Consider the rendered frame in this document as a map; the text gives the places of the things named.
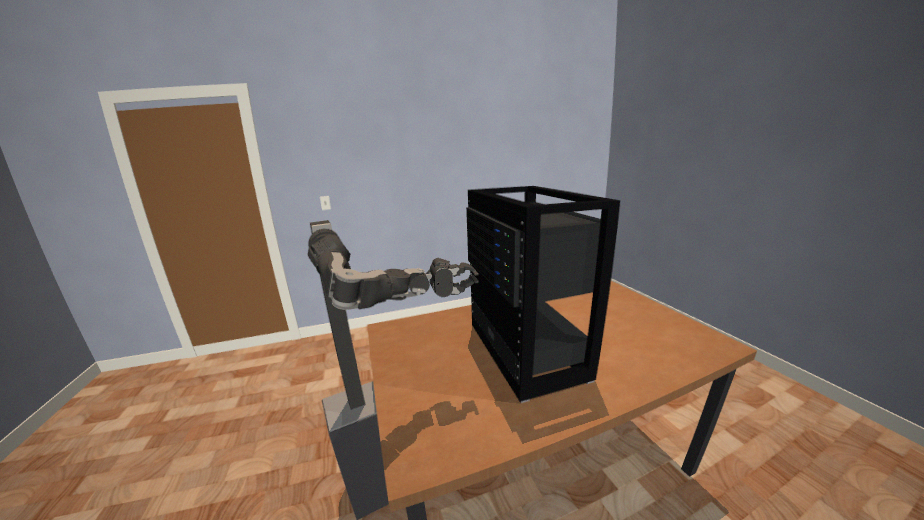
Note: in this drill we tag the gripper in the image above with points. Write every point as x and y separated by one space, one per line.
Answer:
441 275

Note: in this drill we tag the black server rack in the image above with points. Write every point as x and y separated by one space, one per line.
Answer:
524 258

